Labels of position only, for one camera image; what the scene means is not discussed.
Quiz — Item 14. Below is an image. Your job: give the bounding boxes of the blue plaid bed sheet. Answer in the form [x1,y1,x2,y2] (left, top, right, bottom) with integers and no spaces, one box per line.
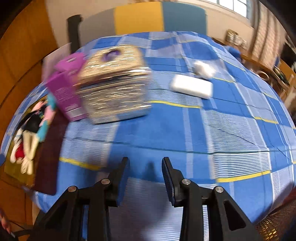
[0,31,296,241]

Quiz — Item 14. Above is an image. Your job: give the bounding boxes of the purple cardboard box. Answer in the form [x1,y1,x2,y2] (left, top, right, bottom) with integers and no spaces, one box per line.
[46,52,87,121]

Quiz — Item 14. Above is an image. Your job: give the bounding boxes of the white foam sponge block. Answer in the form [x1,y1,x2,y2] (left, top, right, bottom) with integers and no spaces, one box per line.
[170,74,213,99]

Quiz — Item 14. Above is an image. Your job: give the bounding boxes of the ornate gold tissue box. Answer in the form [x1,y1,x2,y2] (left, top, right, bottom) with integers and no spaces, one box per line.
[74,45,151,124]

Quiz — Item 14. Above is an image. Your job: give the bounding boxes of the wooden desk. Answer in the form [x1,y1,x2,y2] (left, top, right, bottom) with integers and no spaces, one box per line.
[212,37,295,108]

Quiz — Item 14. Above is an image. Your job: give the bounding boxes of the clear packets on desk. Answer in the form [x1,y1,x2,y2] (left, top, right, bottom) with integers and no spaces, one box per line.
[225,29,247,49]

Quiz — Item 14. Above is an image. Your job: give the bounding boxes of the floral beige curtain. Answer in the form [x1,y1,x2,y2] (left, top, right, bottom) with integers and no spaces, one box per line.
[249,1,286,69]

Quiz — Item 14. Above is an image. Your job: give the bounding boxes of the tricolour padded headboard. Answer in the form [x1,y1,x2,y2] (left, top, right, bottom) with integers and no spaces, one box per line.
[78,1,207,45]

